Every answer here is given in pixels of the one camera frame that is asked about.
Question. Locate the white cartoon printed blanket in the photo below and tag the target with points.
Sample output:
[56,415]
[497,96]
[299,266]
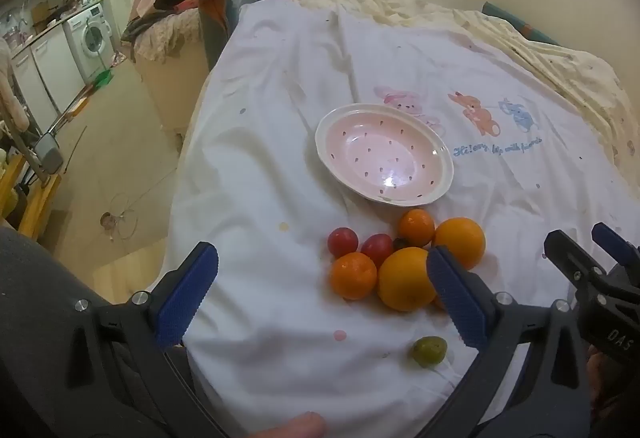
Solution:
[280,118]

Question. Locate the pink speckled ceramic plate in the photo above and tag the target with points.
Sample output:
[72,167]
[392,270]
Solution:
[385,153]

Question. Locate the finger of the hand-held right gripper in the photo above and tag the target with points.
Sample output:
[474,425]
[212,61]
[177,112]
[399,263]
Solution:
[570,258]
[617,245]

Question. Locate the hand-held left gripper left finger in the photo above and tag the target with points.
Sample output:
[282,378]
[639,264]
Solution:
[187,298]

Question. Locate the small tangerine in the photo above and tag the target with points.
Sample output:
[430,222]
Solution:
[416,226]
[353,275]

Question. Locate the teal padded cushion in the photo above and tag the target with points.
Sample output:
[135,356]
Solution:
[220,18]

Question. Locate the beige towel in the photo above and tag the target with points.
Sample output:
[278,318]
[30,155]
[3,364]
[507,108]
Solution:
[12,88]

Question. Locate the white kitchen cabinets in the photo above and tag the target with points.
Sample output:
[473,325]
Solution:
[45,68]

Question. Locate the large oval orange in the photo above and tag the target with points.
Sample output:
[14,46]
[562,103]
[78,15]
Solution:
[405,280]

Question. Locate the cream floral quilt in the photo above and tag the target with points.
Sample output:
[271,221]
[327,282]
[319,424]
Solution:
[575,68]

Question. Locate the cream lace covered sofa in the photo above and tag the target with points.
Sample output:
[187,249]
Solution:
[165,68]

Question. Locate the red cherry tomato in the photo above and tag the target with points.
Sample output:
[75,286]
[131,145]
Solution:
[342,242]
[376,248]

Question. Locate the small green fruit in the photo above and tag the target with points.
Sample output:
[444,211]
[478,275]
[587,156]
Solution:
[429,350]

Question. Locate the teal pillow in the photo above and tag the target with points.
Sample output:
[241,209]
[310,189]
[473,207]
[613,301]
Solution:
[520,26]

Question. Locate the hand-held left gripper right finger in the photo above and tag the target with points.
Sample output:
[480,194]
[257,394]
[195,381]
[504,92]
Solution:
[455,298]

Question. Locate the person's right hand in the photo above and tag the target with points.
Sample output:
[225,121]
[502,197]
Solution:
[607,383]

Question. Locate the person's left hand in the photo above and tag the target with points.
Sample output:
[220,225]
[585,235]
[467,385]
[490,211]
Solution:
[290,427]

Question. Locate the yellow metal rack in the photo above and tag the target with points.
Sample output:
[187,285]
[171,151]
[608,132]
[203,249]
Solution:
[30,198]

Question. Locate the white washing machine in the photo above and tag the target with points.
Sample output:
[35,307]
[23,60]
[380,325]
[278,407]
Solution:
[91,38]

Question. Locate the large round orange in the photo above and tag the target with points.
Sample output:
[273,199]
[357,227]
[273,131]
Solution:
[462,240]

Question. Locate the green dustpan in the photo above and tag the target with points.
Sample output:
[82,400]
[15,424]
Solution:
[104,77]

